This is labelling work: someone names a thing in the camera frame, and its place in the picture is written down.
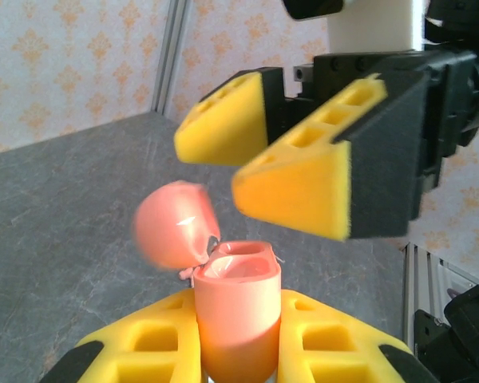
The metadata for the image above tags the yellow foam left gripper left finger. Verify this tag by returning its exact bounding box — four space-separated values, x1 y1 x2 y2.
39 289 203 383

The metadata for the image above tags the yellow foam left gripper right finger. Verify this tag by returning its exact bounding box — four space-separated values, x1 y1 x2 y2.
277 289 440 383

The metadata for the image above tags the earbud charging case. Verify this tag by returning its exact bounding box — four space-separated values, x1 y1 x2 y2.
131 180 283 383

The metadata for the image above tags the aluminium corner post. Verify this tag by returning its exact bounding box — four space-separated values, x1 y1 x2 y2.
150 0 195 116

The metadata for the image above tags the aluminium side rail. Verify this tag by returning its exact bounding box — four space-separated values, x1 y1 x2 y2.
402 242 479 352

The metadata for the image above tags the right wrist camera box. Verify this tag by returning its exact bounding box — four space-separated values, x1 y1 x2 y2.
283 0 426 55

